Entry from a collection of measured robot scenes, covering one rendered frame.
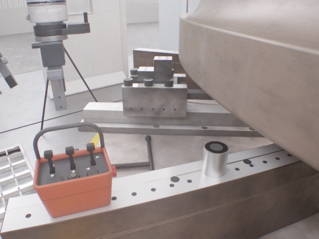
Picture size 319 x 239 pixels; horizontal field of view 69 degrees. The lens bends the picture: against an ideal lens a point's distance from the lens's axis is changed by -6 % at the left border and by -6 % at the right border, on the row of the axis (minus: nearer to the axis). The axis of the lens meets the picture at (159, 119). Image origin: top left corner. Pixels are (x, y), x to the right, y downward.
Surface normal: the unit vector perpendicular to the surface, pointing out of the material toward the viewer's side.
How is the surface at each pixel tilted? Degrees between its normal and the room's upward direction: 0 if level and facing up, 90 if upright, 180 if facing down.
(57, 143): 0
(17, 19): 90
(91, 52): 90
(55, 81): 120
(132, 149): 0
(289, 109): 90
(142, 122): 90
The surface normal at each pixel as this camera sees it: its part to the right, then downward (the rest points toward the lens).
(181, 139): 0.00, -0.90
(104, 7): 0.61, 0.35
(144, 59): -0.43, 0.40
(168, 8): -0.79, 0.27
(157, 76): -0.06, 0.44
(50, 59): 0.35, 0.41
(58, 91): 0.30, 0.80
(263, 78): -0.94, 0.15
